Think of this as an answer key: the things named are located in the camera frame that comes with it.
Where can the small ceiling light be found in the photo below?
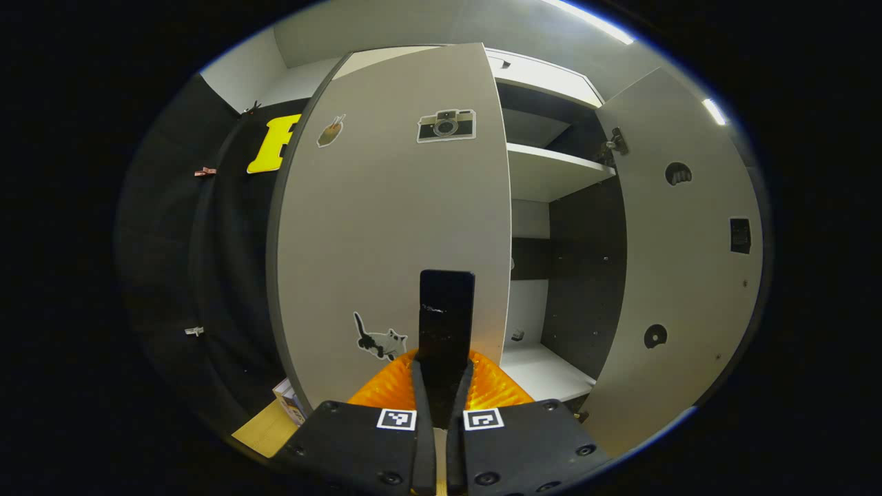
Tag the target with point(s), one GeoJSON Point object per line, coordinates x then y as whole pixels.
{"type": "Point", "coordinates": [714, 111]}

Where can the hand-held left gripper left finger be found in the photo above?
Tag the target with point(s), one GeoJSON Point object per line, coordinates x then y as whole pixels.
{"type": "Point", "coordinates": [358, 448]}

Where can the white cabinet shelf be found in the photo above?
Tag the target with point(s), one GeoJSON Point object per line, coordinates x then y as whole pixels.
{"type": "Point", "coordinates": [544, 172]}

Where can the black cloth clip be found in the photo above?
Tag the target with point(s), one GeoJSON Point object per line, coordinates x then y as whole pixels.
{"type": "Point", "coordinates": [252, 108]}

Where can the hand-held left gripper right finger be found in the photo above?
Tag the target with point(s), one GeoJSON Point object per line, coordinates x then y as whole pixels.
{"type": "Point", "coordinates": [524, 448]}

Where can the beige cabinet door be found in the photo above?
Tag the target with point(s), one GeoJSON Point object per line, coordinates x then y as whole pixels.
{"type": "Point", "coordinates": [689, 275]}
{"type": "Point", "coordinates": [386, 227]}

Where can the black backdrop cloth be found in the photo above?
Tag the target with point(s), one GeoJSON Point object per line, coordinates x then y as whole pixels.
{"type": "Point", "coordinates": [227, 275]}

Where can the red cloth clip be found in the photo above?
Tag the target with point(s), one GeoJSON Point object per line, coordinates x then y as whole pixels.
{"type": "Point", "coordinates": [205, 171]}

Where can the long ceiling light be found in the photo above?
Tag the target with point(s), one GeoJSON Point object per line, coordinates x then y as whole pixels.
{"type": "Point", "coordinates": [592, 21]}

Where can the beige book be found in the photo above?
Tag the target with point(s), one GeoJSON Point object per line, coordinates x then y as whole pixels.
{"type": "Point", "coordinates": [289, 403]}

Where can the beige double-door shoe cabinet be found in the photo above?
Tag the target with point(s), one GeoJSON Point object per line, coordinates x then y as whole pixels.
{"type": "Point", "coordinates": [586, 275]}

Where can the metal door hinge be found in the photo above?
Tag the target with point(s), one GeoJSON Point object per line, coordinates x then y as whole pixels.
{"type": "Point", "coordinates": [613, 146]}

